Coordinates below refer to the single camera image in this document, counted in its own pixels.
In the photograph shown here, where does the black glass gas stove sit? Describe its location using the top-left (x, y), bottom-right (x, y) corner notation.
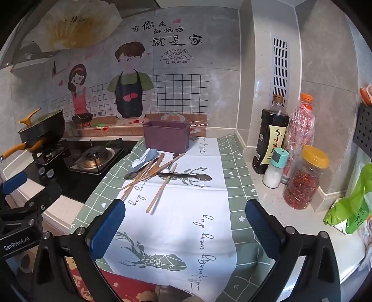
top-left (29, 136), bottom-right (140, 204)

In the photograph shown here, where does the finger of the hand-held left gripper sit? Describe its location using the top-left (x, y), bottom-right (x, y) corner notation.
top-left (12, 181), bottom-right (62, 217)
top-left (0, 171), bottom-right (28, 198)

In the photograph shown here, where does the green plastic bag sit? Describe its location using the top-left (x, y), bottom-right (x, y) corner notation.
top-left (323, 163), bottom-right (372, 236)

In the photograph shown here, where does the salt shaker with teal cap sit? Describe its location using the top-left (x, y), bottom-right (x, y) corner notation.
top-left (262, 148), bottom-right (289, 189)

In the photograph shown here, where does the light blue plastic spoon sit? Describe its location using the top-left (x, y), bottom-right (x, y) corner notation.
top-left (142, 149), bottom-right (160, 164)

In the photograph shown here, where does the green checked deer print mat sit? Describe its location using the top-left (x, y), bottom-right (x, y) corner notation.
top-left (71, 135), bottom-right (279, 302)

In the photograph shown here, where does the red chili packet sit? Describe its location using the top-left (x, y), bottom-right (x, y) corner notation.
top-left (283, 145), bottom-right (330, 210)

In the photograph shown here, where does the black perforated wall rack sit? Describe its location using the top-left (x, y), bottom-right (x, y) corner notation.
top-left (353, 102), bottom-right (372, 155)

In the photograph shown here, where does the wooden chopstick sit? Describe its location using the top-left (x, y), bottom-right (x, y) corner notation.
top-left (124, 153), bottom-right (186, 191)
top-left (146, 163), bottom-right (178, 214)
top-left (120, 156), bottom-right (162, 201)
top-left (121, 163), bottom-right (154, 194)

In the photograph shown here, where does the chili bottle with orange cap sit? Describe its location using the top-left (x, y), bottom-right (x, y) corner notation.
top-left (280, 93), bottom-right (316, 185)

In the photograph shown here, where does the white vent grille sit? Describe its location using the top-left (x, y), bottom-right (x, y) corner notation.
top-left (270, 33), bottom-right (291, 103)

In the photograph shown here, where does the flower print sheet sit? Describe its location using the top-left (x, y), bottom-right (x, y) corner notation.
top-left (20, 0), bottom-right (123, 53)

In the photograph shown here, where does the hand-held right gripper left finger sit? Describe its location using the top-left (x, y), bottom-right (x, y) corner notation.
top-left (30, 199), bottom-right (126, 302)

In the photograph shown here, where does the steel gas burner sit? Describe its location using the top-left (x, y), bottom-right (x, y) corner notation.
top-left (69, 144), bottom-right (124, 175)

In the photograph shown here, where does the clear plastic bag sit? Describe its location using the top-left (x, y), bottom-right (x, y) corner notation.
top-left (357, 216), bottom-right (372, 252)

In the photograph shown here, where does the purple plastic utensil holder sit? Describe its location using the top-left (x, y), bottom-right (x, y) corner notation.
top-left (142, 120), bottom-right (199, 154)

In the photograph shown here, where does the black pan with yellow handle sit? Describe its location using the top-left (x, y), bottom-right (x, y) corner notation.
top-left (18, 108), bottom-right (66, 138)
top-left (0, 129), bottom-right (66, 162)

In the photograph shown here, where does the red patterned floor mat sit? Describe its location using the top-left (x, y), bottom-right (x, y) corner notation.
top-left (65, 256), bottom-right (163, 302)

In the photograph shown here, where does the dark soy sauce bottle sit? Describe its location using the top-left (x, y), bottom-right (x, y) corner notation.
top-left (252, 94), bottom-right (290, 175)

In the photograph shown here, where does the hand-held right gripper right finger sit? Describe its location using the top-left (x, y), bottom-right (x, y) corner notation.
top-left (245, 199), bottom-right (341, 302)

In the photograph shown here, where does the cartoon couple wall poster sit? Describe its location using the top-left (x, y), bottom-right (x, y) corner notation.
top-left (46, 12), bottom-right (242, 139)

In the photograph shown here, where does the black plastic spoon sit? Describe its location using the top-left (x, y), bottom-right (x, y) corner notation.
top-left (157, 173), bottom-right (213, 183)
top-left (124, 158), bottom-right (160, 181)

